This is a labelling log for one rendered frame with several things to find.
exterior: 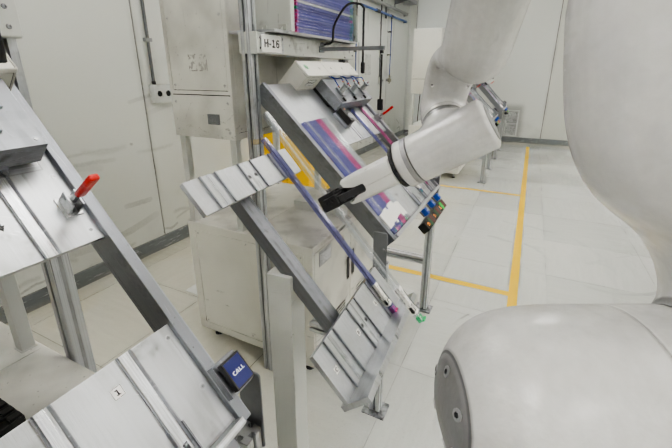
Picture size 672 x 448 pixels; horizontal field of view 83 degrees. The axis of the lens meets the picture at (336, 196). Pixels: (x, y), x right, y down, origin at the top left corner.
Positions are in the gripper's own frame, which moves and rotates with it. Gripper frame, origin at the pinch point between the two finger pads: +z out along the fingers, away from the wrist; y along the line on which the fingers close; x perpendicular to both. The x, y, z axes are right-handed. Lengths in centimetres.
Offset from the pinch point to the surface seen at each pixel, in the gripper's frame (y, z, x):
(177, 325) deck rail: 26.0, 22.2, 5.1
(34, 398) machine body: 33, 65, 7
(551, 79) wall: -710, -87, 40
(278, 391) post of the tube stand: 3, 37, 36
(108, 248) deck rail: 25.8, 28.0, -11.5
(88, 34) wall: -94, 143, -138
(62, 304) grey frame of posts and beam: 22, 60, -7
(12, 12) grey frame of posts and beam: 20, 27, -56
